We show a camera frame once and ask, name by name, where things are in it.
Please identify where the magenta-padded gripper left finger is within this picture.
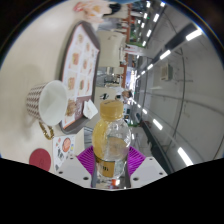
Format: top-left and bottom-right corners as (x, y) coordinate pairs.
(54, 145), (99, 189)

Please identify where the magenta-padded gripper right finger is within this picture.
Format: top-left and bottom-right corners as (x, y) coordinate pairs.
(126, 145), (168, 189)

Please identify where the clear bottle with yellow cap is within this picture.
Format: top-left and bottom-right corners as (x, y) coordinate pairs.
(91, 99), (133, 186)

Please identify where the colourful sticker sheet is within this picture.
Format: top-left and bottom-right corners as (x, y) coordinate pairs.
(51, 133), (77, 173)

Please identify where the flat round red coaster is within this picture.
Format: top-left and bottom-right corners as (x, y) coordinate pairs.
(28, 148), (53, 173)

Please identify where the white paper napkin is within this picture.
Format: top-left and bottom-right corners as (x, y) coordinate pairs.
(82, 99), (99, 119)

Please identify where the beige chair with round hole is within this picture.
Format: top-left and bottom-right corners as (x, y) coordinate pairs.
(94, 87), (125, 111)
(96, 30), (128, 68)

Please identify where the ceiling air conditioner unit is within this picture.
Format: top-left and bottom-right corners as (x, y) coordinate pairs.
(160, 64), (174, 81)

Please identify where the brown food tray with menu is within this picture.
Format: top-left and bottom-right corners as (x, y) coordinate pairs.
(58, 21), (102, 135)

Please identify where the group of ceiling lights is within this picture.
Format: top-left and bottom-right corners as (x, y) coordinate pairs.
(128, 0), (204, 168)

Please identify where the black backpack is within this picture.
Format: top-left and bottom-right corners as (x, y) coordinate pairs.
(107, 3), (122, 17)

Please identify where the patterned mug with gold handle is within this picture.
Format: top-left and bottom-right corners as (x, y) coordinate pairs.
(25, 79), (69, 141)

